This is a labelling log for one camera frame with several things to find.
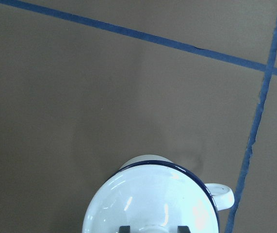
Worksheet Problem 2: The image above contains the white cup lid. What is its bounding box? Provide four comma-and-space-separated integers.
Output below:
82, 160, 220, 233

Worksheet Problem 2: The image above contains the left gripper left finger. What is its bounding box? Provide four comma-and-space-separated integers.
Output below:
119, 226, 130, 233

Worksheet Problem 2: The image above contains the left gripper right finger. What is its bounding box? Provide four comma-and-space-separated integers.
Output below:
178, 226, 190, 233

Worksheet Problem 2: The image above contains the white enamel cup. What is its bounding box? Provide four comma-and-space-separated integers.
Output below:
119, 154, 235, 211

